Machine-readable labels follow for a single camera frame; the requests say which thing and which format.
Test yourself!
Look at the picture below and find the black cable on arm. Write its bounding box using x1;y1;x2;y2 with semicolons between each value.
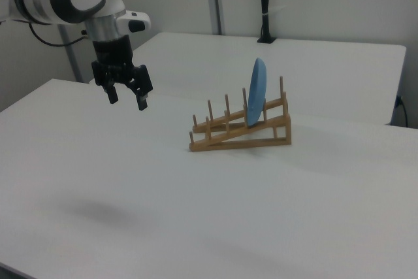
28;22;89;48

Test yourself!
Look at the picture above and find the black cable with blue plug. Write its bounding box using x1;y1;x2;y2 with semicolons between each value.
394;95;410;127

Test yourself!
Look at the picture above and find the blue plate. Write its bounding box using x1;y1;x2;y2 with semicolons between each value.
245;57;268;129

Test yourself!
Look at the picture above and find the wooden plate rack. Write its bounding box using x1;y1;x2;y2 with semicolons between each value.
188;75;293;153

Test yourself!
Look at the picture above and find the black camera stand pole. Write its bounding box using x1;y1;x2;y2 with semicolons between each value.
257;0;278;44

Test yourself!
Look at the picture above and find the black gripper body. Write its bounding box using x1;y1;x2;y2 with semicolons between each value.
92;35;135;86

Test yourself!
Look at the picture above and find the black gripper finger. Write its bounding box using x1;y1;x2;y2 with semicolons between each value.
125;64;154;112
91;59;119;105

